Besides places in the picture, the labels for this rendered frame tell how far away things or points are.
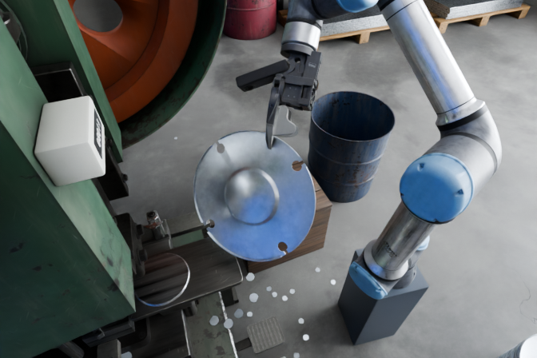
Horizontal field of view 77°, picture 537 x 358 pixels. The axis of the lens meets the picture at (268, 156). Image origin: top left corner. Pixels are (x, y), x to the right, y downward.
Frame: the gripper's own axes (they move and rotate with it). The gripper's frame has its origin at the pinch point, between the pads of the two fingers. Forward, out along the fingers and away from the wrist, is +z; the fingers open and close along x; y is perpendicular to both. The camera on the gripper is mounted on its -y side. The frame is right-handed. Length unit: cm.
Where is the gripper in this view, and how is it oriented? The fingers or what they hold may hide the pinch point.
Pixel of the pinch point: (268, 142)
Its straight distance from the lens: 70.4
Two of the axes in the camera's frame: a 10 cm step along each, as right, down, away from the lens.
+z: -2.1, 9.8, 0.1
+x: 2.2, 0.3, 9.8
